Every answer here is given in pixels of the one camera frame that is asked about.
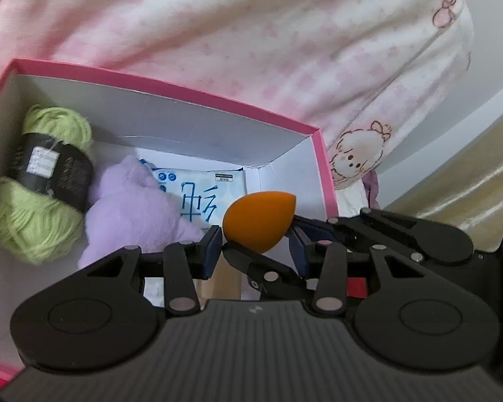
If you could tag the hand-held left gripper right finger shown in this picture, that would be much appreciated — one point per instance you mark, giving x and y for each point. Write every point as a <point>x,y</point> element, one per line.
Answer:
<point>299,255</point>

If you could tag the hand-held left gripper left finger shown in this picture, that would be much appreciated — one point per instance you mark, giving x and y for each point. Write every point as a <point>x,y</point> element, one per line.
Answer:
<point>209,253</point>

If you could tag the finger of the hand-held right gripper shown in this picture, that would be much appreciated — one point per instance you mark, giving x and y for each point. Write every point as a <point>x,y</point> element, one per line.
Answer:
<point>339,228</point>
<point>264,272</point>

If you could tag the orange makeup sponge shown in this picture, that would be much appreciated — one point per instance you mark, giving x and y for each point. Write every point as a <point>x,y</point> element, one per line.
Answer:
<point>255,222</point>

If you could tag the purple fuzzy plush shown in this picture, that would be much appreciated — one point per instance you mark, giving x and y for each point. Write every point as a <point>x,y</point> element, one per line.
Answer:
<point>130,213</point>

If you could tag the pink cardboard box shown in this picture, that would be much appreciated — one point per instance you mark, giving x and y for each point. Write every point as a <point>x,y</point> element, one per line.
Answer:
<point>193,125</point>

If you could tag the green yarn ball black label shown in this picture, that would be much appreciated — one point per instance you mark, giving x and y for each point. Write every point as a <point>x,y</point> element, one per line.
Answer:
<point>29,226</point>

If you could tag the small tan cardboard box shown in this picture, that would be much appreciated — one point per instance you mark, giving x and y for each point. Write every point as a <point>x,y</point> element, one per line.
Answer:
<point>224,280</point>

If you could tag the blue white wet wipes pack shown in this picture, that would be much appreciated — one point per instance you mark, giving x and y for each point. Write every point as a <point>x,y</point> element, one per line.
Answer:
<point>197,184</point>

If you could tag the pink cartoon print cloth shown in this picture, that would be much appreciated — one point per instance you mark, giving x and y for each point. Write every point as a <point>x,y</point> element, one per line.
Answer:
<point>234,29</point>

